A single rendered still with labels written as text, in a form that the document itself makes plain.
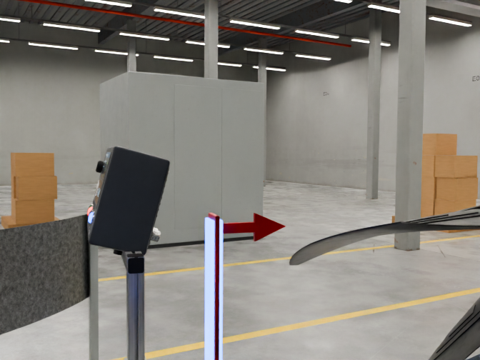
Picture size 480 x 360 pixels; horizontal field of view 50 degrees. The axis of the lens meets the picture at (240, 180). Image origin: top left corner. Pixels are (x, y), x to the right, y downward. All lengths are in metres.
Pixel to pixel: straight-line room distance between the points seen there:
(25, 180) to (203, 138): 2.96
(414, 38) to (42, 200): 5.84
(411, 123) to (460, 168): 2.25
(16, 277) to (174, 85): 4.92
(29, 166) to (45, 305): 6.18
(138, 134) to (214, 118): 1.09
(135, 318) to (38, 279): 1.33
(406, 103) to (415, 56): 0.59
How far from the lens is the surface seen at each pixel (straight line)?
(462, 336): 0.74
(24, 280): 2.23
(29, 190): 8.43
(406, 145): 6.88
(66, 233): 2.38
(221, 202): 7.07
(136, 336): 0.99
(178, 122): 6.78
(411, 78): 6.91
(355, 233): 0.40
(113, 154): 0.98
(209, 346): 0.44
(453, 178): 8.86
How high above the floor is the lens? 1.24
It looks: 3 degrees down
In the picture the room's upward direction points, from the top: straight up
